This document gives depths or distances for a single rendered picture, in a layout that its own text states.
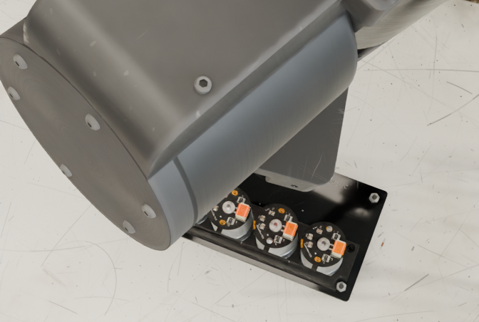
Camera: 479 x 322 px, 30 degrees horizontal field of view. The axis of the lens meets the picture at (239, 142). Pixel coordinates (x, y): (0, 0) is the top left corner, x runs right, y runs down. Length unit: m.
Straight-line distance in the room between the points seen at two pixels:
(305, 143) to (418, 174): 0.28
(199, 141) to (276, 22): 0.03
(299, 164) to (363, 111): 0.29
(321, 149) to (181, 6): 0.14
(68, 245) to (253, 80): 0.41
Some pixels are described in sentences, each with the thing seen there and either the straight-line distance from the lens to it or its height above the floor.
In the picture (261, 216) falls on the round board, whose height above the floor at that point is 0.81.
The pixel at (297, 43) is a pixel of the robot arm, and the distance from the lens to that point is 0.17.
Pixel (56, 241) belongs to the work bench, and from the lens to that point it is 0.57.
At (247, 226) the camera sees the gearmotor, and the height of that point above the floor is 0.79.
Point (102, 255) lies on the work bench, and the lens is 0.57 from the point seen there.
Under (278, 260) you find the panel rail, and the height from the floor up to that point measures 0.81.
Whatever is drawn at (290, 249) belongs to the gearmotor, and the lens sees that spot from 0.52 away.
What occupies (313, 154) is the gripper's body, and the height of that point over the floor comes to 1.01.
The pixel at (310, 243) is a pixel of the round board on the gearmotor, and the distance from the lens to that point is 0.49.
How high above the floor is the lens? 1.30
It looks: 73 degrees down
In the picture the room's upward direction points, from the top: 11 degrees counter-clockwise
